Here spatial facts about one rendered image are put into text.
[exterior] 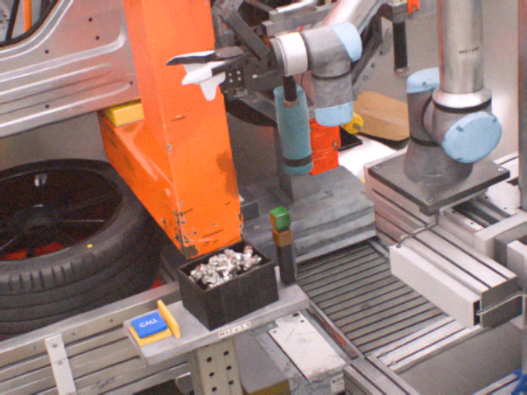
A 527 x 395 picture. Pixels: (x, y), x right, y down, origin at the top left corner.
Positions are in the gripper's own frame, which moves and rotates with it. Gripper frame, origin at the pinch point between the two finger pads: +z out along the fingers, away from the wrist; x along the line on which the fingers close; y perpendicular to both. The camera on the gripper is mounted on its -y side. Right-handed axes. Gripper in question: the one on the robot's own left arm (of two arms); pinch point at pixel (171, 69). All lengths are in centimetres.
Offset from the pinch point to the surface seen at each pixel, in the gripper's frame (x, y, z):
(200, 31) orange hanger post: 52, 7, -15
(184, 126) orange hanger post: 53, 28, -8
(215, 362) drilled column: 42, 85, -3
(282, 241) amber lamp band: 44, 59, -25
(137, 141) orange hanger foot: 89, 41, 0
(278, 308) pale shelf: 39, 74, -20
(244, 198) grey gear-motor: 98, 68, -27
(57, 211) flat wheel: 107, 62, 25
